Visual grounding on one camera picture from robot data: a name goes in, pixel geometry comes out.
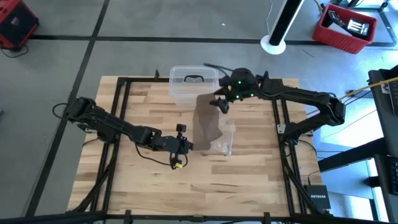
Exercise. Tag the black metal table frame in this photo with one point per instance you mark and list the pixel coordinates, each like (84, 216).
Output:
(140, 80)

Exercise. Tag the clear plastic bag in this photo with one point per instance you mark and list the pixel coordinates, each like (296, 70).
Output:
(228, 137)

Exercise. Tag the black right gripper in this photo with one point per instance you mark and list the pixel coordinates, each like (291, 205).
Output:
(242, 87)

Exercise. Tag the red black equipment case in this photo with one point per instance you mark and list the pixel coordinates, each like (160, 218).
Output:
(15, 25)

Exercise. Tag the clear plastic storage box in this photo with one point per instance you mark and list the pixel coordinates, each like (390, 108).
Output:
(186, 90)

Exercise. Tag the black white pillar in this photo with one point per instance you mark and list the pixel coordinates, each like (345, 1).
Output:
(284, 21)

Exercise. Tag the black desk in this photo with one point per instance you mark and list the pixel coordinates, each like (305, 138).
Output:
(382, 109)

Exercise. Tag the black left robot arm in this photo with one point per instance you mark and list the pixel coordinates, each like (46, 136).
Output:
(109, 123)

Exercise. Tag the brown elastic bandage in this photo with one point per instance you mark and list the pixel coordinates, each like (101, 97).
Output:
(206, 124)

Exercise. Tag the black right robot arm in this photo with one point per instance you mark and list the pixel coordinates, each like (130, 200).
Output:
(298, 96)

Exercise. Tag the black aluminium crossbar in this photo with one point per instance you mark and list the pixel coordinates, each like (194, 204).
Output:
(62, 217)

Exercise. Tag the black desk leg beam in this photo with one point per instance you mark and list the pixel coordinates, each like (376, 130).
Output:
(348, 157)

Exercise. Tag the red plastic crate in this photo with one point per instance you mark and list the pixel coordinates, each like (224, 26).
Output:
(335, 39)

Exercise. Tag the black Netgear switch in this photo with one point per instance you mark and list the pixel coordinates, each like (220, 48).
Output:
(317, 197)

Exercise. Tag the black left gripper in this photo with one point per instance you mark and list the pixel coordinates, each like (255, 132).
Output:
(169, 144)

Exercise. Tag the black device in crate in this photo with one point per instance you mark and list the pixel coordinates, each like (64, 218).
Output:
(334, 17)

